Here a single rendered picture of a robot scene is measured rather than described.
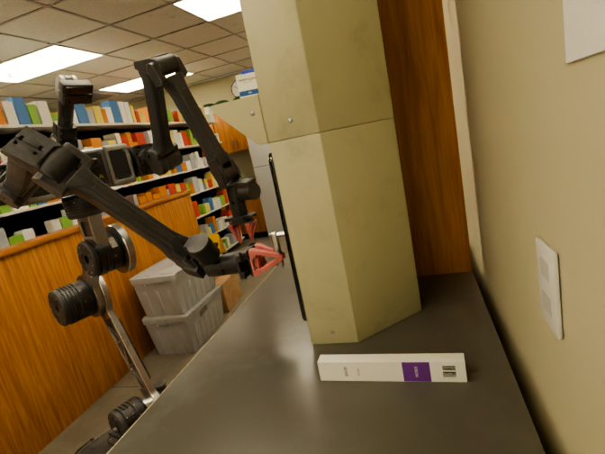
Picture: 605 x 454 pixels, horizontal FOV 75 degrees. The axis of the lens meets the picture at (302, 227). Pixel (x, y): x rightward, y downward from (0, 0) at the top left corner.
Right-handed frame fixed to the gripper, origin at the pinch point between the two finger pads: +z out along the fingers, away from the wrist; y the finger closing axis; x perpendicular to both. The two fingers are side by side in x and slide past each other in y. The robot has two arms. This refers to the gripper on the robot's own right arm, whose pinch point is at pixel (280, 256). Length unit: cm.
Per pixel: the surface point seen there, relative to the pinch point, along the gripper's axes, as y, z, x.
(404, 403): -24.9, 26.4, 21.6
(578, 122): -42, 49, -21
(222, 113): -5.6, -2.8, -34.3
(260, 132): -5.4, 4.5, -28.6
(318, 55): -3.2, 19.2, -40.4
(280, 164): -5.3, 7.2, -21.4
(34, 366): 65, -193, 64
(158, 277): 145, -159, 45
